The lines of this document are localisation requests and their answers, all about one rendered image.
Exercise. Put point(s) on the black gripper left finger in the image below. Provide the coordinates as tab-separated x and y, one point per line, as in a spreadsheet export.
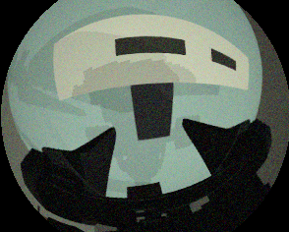
90	162

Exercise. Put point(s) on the cream power strip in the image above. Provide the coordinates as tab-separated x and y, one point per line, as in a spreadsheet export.
142	49

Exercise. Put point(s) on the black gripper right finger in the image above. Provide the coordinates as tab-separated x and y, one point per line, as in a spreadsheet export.
213	143

